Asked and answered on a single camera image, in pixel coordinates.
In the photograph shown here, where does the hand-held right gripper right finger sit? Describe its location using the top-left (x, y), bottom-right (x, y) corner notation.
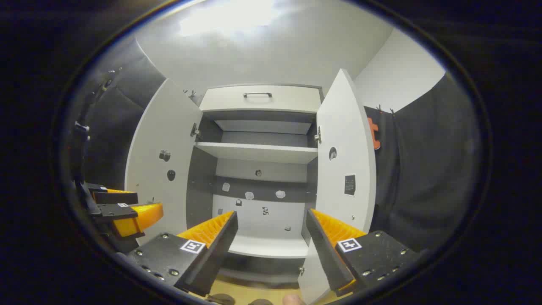
top-left (306, 208), bottom-right (422, 297)

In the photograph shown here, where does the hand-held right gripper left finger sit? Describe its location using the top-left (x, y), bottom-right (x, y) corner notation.
top-left (127, 211), bottom-right (238, 297)

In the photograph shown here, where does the white shoe cabinet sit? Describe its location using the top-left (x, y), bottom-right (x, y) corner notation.
top-left (125, 69), bottom-right (377, 305)

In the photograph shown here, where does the white door with camera sticker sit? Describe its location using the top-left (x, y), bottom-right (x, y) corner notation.
top-left (125, 78), bottom-right (204, 246)

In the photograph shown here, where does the white door with headphone sticker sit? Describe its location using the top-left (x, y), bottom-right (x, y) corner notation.
top-left (298, 69), bottom-right (377, 305)

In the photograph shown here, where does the white cabinet shelf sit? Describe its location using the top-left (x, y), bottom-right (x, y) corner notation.
top-left (195, 141), bottom-right (319, 164)

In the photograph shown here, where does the white cabinet drawer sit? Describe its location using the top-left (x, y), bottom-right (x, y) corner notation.
top-left (199, 85), bottom-right (322, 114)

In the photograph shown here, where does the black backdrop cloth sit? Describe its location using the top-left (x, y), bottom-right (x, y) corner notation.
top-left (72, 38), bottom-right (483, 255)

